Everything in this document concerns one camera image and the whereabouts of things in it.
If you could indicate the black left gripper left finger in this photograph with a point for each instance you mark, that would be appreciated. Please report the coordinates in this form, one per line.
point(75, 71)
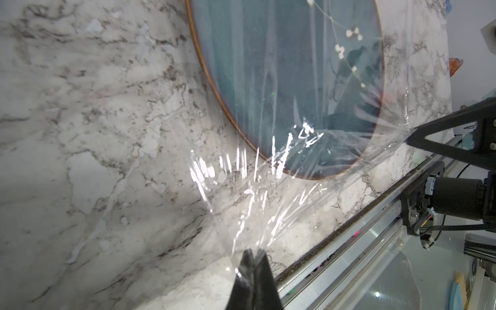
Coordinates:
point(242, 293)

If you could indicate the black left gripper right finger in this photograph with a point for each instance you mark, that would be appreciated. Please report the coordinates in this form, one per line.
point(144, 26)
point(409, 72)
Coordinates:
point(266, 295)

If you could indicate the clear plastic wrap sheet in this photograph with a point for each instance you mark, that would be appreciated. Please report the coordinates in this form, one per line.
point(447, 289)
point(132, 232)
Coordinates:
point(253, 204)

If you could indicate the dark teal round plate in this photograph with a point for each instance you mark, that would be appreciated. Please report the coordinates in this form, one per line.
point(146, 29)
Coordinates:
point(301, 81)

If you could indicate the aluminium front rail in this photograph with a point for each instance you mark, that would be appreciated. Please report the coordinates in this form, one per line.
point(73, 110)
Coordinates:
point(368, 260)

